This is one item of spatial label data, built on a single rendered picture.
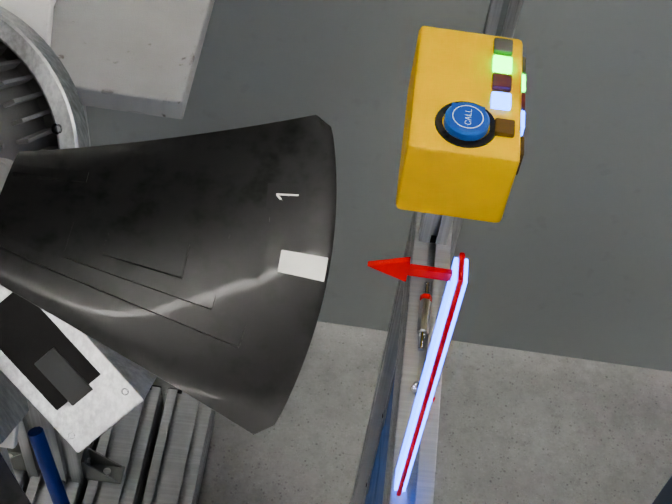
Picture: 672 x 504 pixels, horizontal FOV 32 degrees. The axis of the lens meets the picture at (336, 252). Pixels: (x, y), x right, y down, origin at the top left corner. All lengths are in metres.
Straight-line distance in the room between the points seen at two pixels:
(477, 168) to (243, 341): 0.35
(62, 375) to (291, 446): 1.15
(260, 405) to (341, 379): 1.36
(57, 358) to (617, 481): 1.37
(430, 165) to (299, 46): 0.62
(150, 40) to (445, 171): 0.49
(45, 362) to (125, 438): 1.04
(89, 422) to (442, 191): 0.37
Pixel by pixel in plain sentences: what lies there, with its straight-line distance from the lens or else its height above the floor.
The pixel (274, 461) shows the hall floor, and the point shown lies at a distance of 2.03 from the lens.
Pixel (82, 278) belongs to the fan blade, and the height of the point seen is 1.18.
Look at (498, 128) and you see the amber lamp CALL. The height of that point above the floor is 1.08.
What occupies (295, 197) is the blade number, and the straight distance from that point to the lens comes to 0.80.
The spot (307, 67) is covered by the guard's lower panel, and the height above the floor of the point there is 0.68.
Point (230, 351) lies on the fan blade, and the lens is 0.76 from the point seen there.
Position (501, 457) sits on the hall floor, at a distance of 2.09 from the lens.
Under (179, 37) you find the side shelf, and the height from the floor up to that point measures 0.86.
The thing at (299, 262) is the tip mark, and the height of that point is 1.19.
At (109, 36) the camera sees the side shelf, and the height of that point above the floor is 0.86.
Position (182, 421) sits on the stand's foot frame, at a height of 0.08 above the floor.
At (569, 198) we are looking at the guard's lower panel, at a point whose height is 0.48.
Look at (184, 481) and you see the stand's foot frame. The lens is 1.94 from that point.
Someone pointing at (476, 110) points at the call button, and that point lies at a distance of 1.04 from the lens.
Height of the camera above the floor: 1.81
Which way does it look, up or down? 53 degrees down
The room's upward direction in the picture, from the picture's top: 8 degrees clockwise
